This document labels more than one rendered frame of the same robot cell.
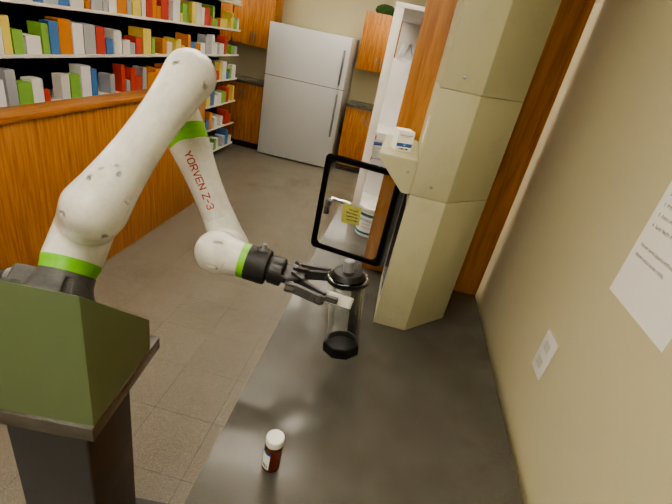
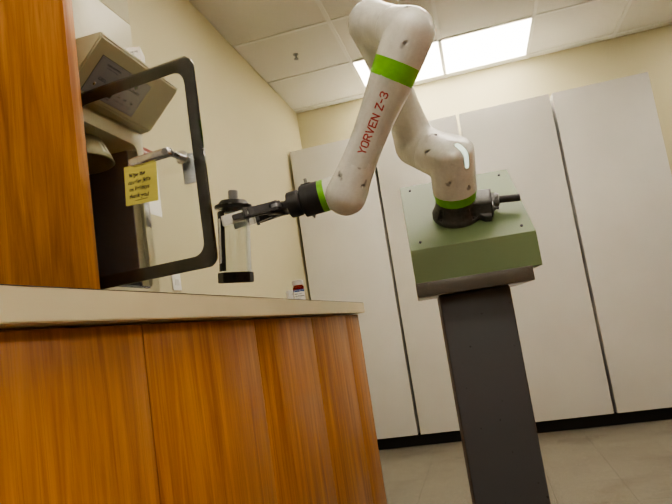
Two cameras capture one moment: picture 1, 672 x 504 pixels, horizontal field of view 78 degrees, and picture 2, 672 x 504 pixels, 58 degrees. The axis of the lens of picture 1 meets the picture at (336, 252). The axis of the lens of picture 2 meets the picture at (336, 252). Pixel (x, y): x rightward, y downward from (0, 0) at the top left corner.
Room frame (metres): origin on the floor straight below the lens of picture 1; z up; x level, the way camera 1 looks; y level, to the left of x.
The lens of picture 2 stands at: (2.58, 0.46, 0.84)
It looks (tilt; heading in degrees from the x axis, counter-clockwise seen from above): 7 degrees up; 188
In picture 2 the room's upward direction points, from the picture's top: 9 degrees counter-clockwise
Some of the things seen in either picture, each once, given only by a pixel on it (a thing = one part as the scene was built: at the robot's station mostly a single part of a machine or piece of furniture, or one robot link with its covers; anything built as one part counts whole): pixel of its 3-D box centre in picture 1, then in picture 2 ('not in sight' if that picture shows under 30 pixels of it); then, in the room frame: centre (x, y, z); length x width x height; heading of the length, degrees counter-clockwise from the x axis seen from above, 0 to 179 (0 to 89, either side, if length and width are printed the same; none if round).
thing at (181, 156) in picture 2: not in sight; (157, 159); (1.57, 0.03, 1.20); 0.10 x 0.05 x 0.03; 77
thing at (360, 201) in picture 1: (354, 211); (137, 176); (1.53, -0.04, 1.19); 0.30 x 0.01 x 0.40; 77
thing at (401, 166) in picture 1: (396, 161); (124, 88); (1.35, -0.13, 1.46); 0.32 x 0.11 x 0.10; 175
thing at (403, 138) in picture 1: (402, 139); (132, 64); (1.30, -0.13, 1.54); 0.05 x 0.05 x 0.06; 14
